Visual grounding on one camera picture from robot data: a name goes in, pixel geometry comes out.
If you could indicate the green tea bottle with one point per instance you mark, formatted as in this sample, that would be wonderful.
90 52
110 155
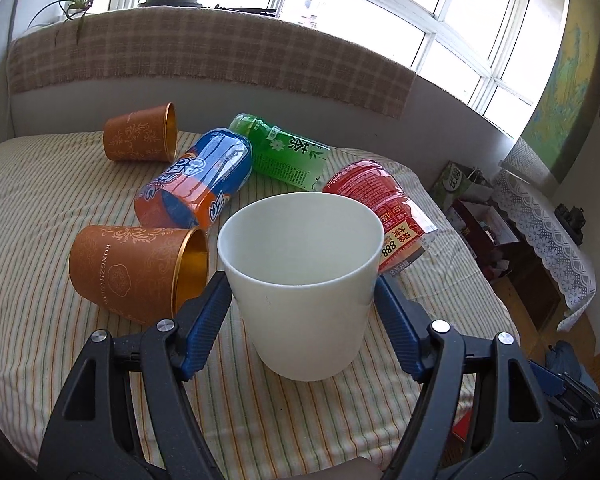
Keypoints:
280 155

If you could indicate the red open box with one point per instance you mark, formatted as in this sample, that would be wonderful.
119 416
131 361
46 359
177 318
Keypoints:
480 230

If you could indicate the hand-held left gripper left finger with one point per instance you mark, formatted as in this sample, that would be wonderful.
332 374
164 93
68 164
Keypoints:
211 315

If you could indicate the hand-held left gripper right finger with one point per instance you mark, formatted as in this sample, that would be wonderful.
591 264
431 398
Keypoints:
397 320

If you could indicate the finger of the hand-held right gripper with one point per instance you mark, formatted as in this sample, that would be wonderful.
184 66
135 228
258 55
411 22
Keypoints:
575 400

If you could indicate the lace covered side table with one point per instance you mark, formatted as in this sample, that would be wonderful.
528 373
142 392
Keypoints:
545 225

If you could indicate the wall map poster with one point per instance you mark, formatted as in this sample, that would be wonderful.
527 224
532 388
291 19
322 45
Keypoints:
575 85

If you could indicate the white cup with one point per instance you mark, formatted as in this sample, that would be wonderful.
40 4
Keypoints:
300 320

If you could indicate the dark figurine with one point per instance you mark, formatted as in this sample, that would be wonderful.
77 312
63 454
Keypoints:
571 215

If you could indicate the white window frame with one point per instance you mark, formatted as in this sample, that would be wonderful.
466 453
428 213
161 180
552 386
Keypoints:
432 35

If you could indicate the blue and orange bottle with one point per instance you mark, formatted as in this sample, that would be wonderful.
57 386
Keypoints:
205 170

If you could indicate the brown plaid cloth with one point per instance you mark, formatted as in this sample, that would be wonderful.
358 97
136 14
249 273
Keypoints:
230 60

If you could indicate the blue cloth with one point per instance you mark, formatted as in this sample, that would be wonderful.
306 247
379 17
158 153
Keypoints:
565 357

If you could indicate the small orange patterned cup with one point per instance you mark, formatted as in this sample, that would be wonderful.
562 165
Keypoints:
135 135

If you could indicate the green cardboard box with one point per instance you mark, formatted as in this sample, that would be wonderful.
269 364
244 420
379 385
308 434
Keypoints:
452 182

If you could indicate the large orange patterned cup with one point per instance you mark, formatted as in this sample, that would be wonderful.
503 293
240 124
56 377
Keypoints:
125 270

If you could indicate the red snack packet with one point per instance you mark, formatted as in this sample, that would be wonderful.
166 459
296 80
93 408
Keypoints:
380 190

